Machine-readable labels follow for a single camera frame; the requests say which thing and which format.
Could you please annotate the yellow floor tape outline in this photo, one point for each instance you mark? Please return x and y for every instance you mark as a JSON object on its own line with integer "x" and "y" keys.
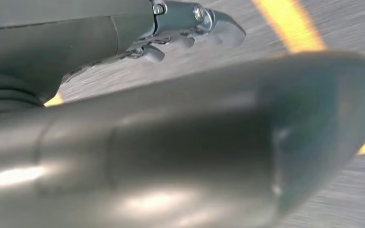
{"x": 289, "y": 25}

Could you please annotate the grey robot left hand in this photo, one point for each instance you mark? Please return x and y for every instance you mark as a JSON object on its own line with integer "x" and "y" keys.
{"x": 44, "y": 37}

